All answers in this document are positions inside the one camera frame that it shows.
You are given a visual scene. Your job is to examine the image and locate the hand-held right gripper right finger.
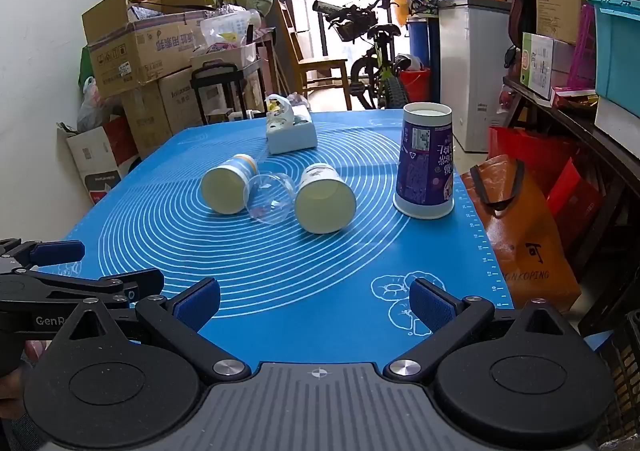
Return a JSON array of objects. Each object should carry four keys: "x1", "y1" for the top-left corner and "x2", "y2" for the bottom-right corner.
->
[{"x1": 384, "y1": 277, "x2": 586, "y2": 380}]

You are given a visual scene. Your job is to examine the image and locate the white and red carton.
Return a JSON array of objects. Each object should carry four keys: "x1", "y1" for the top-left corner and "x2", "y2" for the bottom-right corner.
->
[{"x1": 57, "y1": 114, "x2": 143, "y2": 204}]

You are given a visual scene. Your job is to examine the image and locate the blue silicone mat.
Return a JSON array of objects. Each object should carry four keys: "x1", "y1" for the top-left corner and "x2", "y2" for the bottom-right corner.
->
[{"x1": 37, "y1": 108, "x2": 516, "y2": 364}]

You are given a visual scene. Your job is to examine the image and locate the cream paper cup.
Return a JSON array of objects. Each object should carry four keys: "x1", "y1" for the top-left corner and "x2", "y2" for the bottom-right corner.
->
[
  {"x1": 200, "y1": 154, "x2": 258, "y2": 215},
  {"x1": 293, "y1": 162, "x2": 357, "y2": 235}
]

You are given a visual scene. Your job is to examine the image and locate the black trolley cart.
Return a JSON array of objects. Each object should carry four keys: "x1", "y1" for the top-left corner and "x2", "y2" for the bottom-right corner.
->
[{"x1": 190, "y1": 62, "x2": 268, "y2": 125}]

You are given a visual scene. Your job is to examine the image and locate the dark wooden side table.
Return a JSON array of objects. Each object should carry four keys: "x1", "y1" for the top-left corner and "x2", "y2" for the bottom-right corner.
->
[{"x1": 502, "y1": 76, "x2": 640, "y2": 282}]

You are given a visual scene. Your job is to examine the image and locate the person's left hand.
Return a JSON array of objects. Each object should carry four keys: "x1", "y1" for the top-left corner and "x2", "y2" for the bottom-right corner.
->
[{"x1": 0, "y1": 340, "x2": 51, "y2": 419}]

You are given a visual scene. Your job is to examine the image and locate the red shopping bag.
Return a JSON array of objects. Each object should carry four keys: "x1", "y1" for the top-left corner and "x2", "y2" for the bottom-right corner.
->
[{"x1": 487, "y1": 126, "x2": 603, "y2": 252}]

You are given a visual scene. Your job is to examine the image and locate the pink plastic basket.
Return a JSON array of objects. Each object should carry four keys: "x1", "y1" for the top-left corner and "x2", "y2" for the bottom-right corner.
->
[{"x1": 567, "y1": 4, "x2": 598, "y2": 89}]

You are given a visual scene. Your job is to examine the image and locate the black bicycle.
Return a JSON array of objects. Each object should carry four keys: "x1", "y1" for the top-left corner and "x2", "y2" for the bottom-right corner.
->
[{"x1": 312, "y1": 0, "x2": 418, "y2": 111}]

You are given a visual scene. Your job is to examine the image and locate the wooden chair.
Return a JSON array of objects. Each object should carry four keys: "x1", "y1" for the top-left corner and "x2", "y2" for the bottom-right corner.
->
[{"x1": 277, "y1": 0, "x2": 353, "y2": 111}]

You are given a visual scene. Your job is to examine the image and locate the black plastic crate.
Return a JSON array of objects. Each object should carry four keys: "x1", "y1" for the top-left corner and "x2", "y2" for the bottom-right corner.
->
[{"x1": 580, "y1": 308, "x2": 640, "y2": 451}]

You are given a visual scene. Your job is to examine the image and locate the white chest freezer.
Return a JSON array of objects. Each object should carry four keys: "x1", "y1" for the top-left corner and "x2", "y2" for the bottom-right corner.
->
[{"x1": 437, "y1": 0, "x2": 513, "y2": 153}]

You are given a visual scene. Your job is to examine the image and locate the teal storage bin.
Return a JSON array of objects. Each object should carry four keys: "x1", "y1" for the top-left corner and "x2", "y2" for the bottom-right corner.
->
[{"x1": 587, "y1": 0, "x2": 640, "y2": 104}]

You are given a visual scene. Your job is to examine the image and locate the white plastic bag yellow print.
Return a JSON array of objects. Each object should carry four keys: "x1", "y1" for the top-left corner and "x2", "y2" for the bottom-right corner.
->
[{"x1": 265, "y1": 94, "x2": 297, "y2": 130}]

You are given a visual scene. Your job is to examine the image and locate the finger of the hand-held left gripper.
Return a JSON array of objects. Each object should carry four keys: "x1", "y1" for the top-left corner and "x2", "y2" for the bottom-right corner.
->
[
  {"x1": 0, "y1": 239, "x2": 86, "y2": 275},
  {"x1": 37, "y1": 268, "x2": 166, "y2": 307}
]

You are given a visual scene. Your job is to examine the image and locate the large open cardboard box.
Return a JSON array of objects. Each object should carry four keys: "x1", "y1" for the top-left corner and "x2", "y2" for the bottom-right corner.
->
[{"x1": 81, "y1": 0, "x2": 201, "y2": 99}]

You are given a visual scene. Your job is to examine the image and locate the tall purple paper cup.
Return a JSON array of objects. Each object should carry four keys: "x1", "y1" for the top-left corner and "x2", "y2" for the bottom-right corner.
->
[{"x1": 392, "y1": 102, "x2": 456, "y2": 220}]

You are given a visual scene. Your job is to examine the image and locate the clear plastic cup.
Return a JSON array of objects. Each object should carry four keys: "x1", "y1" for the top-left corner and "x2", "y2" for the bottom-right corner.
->
[{"x1": 243, "y1": 172, "x2": 296, "y2": 224}]

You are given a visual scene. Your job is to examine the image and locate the blue barrel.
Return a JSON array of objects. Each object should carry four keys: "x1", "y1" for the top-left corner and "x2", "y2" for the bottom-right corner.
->
[{"x1": 406, "y1": 15, "x2": 441, "y2": 69}]

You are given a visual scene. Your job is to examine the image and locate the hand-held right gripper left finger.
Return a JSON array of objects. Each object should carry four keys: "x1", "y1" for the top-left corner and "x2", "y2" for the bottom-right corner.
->
[{"x1": 50, "y1": 277, "x2": 251, "y2": 381}]

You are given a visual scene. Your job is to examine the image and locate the brown cardboard box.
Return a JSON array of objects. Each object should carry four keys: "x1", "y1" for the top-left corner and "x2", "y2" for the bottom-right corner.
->
[{"x1": 121, "y1": 66, "x2": 206, "y2": 159}]

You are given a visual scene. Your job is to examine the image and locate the white open box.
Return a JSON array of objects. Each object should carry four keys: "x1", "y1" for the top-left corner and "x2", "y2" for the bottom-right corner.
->
[{"x1": 265, "y1": 118, "x2": 318, "y2": 155}]

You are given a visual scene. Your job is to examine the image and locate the white and green carton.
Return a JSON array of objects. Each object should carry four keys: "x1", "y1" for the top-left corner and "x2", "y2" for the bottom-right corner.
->
[{"x1": 520, "y1": 32, "x2": 576, "y2": 99}]

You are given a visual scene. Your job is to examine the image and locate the orange shopping bag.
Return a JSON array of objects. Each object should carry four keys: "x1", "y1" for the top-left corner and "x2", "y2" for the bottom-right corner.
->
[{"x1": 460, "y1": 154, "x2": 583, "y2": 314}]

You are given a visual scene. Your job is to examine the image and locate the red bucket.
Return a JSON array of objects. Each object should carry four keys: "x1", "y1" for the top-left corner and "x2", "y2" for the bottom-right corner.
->
[{"x1": 398, "y1": 68, "x2": 432, "y2": 104}]

